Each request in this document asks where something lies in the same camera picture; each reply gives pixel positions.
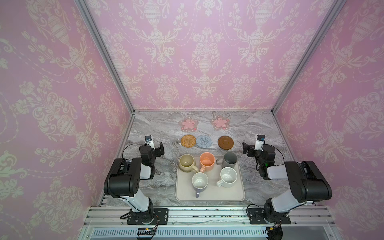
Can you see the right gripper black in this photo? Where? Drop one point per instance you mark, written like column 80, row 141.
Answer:
column 249, row 149

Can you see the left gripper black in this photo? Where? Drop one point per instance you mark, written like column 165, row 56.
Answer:
column 158, row 149

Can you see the dark grey mug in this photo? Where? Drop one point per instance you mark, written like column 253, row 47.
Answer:
column 229, row 160

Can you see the brown wooden coaster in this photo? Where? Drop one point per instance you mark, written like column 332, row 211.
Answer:
column 225, row 142

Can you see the woven tan coaster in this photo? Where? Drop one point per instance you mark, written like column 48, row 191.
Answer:
column 188, row 141

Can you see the pink flower coaster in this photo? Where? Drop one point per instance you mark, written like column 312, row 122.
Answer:
column 220, row 123
column 189, row 125

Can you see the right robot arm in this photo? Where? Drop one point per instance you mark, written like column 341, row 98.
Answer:
column 306, row 183

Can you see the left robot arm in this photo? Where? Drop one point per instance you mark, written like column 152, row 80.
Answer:
column 123, row 182

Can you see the blue grey round coaster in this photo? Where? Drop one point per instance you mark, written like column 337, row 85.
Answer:
column 204, row 141

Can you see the yellow-green mug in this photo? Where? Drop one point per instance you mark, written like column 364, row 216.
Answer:
column 187, row 164

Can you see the orange pink mug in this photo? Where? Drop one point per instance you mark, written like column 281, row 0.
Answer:
column 207, row 162

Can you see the beige serving tray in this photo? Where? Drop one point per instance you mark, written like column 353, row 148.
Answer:
column 186, row 192

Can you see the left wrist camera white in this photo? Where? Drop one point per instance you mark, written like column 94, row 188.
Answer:
column 149, row 141

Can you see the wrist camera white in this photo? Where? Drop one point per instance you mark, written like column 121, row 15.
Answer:
column 259, row 140
column 149, row 141

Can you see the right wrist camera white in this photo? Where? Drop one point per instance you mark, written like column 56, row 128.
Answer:
column 259, row 140

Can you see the white mug purple handle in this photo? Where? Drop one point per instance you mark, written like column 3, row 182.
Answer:
column 200, row 182

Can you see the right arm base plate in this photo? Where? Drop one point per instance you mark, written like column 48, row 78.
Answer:
column 258, row 216

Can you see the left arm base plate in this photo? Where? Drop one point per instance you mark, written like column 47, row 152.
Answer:
column 149, row 217

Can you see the aluminium front rail frame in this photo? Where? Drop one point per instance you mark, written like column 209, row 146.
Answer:
column 210, row 223

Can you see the left corner aluminium post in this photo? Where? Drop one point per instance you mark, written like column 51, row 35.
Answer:
column 101, row 46

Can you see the corner aluminium post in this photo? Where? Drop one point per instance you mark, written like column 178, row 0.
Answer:
column 317, row 39
column 101, row 46

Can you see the right corner aluminium post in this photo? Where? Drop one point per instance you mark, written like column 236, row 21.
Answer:
column 317, row 39

